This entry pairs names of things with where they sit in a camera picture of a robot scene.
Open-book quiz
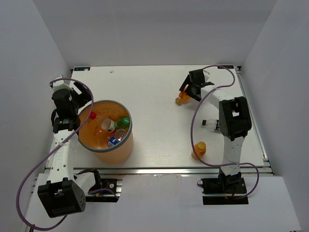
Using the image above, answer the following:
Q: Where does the orange juice bottle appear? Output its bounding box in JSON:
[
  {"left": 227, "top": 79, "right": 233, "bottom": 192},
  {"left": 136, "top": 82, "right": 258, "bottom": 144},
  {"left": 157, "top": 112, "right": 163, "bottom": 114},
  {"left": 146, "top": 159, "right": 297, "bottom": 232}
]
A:
[
  {"left": 191, "top": 142, "right": 207, "bottom": 160},
  {"left": 175, "top": 87, "right": 190, "bottom": 106}
]

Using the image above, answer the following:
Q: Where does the clear bottle red cap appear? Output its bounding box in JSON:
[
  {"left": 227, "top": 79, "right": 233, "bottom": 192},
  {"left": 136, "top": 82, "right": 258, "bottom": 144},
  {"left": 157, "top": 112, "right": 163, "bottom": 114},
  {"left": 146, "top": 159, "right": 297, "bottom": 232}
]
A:
[{"left": 89, "top": 112, "right": 116, "bottom": 133}]

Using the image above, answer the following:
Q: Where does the clear bottle black cap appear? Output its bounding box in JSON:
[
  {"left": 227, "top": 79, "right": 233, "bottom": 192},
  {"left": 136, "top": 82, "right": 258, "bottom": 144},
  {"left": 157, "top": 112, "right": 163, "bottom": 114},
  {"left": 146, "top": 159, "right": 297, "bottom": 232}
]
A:
[{"left": 202, "top": 119, "right": 220, "bottom": 132}]

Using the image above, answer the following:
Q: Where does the green plastic bottle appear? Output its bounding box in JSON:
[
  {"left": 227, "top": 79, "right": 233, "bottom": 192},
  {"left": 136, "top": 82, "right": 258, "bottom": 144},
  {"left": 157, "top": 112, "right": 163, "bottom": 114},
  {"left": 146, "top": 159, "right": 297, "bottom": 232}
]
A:
[{"left": 114, "top": 116, "right": 130, "bottom": 129}]

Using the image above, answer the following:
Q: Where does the clear bottle blue label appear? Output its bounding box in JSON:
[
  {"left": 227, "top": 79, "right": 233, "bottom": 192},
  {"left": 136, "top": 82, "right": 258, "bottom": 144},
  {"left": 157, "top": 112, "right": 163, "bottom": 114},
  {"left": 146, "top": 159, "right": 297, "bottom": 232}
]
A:
[{"left": 114, "top": 129, "right": 127, "bottom": 142}]

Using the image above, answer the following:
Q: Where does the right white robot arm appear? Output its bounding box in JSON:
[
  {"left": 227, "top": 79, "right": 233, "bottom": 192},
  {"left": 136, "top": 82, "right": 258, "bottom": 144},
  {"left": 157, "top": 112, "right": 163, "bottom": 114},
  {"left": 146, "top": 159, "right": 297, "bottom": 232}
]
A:
[{"left": 179, "top": 69, "right": 252, "bottom": 193}]

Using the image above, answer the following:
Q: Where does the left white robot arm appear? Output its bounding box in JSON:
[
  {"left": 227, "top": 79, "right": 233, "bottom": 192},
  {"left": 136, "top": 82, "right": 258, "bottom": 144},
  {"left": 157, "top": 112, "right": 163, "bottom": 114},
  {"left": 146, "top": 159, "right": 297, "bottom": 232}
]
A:
[{"left": 38, "top": 78, "right": 102, "bottom": 218}]

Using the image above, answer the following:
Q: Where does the orange bin with grey rim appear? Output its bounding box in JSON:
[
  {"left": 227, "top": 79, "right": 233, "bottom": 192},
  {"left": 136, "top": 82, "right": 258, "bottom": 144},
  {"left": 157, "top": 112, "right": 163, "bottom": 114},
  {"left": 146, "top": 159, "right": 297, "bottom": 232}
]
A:
[{"left": 78, "top": 100, "right": 133, "bottom": 164}]

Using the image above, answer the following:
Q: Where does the blue label bottle in bin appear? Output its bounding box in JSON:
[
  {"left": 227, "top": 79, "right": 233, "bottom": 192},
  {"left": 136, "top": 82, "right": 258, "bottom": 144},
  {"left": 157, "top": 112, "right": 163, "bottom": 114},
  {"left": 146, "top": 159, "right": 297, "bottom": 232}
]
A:
[{"left": 107, "top": 137, "right": 120, "bottom": 147}]

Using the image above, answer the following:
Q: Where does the black table label left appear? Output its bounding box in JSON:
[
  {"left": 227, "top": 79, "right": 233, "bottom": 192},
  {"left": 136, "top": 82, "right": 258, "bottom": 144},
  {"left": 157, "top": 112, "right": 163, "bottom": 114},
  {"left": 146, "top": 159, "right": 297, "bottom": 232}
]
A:
[{"left": 73, "top": 67, "right": 90, "bottom": 72}]

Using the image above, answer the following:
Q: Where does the black table label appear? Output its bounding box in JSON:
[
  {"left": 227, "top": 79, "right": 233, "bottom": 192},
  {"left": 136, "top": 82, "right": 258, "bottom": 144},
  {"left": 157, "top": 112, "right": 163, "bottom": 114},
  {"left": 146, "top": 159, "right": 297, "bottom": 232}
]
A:
[
  {"left": 217, "top": 65, "right": 234, "bottom": 69},
  {"left": 73, "top": 67, "right": 90, "bottom": 72}
]

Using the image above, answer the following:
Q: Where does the black table label right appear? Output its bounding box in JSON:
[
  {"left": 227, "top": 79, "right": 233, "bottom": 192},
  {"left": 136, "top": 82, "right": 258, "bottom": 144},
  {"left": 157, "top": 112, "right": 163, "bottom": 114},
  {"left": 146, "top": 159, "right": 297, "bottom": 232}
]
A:
[{"left": 217, "top": 65, "right": 234, "bottom": 69}]

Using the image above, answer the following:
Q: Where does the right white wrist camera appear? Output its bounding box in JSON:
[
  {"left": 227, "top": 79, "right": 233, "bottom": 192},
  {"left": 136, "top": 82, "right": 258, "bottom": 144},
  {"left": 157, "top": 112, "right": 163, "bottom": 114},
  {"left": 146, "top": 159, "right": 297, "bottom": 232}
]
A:
[{"left": 203, "top": 70, "right": 210, "bottom": 83}]

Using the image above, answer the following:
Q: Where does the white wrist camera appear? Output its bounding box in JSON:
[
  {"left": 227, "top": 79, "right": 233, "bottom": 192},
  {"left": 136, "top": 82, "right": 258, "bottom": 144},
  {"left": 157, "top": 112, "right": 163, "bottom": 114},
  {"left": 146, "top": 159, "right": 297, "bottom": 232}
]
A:
[
  {"left": 203, "top": 70, "right": 210, "bottom": 83},
  {"left": 49, "top": 75, "right": 71, "bottom": 92}
]

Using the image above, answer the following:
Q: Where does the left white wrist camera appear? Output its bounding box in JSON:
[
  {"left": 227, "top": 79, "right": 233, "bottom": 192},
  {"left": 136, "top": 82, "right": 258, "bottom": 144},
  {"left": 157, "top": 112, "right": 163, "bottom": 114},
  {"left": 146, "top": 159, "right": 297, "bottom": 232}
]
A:
[{"left": 49, "top": 75, "right": 71, "bottom": 92}]

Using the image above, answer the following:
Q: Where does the aluminium table edge rail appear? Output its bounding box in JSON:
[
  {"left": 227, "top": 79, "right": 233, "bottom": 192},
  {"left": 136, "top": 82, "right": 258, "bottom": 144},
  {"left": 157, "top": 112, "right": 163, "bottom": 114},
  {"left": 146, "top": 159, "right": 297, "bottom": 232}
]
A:
[{"left": 72, "top": 166, "right": 273, "bottom": 176}]

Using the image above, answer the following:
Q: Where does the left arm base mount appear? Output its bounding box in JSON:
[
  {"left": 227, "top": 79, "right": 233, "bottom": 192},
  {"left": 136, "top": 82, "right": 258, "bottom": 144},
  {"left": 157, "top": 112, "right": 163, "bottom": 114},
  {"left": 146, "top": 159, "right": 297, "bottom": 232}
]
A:
[{"left": 73, "top": 168, "right": 120, "bottom": 203}]

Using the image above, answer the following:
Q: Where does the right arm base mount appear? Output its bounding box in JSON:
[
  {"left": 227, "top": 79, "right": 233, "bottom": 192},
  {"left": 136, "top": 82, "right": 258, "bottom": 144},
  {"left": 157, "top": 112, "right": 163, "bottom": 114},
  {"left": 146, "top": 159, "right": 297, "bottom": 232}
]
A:
[{"left": 197, "top": 178, "right": 249, "bottom": 205}]

